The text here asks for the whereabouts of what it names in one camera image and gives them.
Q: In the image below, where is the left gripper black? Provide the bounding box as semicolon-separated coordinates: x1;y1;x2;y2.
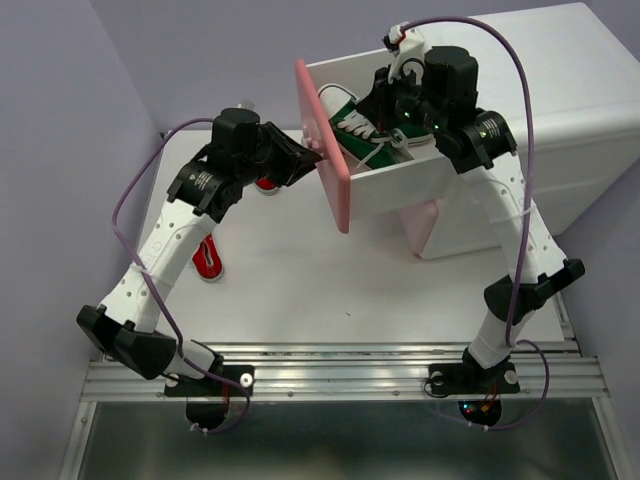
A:
238;120;323;187

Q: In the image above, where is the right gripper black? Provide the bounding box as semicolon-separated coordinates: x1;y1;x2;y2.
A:
354;59;447;136

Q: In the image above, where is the drawer pink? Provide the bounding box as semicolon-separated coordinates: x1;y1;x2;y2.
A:
399;201;439;260
293;47;451;235

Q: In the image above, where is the green sneaker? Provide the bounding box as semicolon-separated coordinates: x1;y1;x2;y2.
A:
318;83;407;172
389;124;433;149

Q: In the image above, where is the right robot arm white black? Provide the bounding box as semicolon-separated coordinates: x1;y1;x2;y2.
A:
357;46;585;398

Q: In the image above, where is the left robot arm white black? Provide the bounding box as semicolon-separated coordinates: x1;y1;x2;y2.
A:
77;108;321;396

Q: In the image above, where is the white shoe cabinet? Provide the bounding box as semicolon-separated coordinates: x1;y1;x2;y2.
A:
420;3;639;235

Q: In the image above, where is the red sneaker far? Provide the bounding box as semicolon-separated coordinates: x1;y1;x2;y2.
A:
255;178;280;196

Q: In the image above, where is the red sneaker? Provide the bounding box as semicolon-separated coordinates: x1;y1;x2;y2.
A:
192;234;224;282
255;178;280;196

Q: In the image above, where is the red sneaker near left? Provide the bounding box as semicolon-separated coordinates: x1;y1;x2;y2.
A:
192;234;224;282

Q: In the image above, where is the aluminium mounting rail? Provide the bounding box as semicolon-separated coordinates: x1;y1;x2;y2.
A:
79;319;612;401

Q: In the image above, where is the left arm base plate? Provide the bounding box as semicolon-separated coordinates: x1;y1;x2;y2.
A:
163;364;256;436

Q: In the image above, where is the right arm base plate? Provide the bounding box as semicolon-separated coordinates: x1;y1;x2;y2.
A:
422;362;521;430

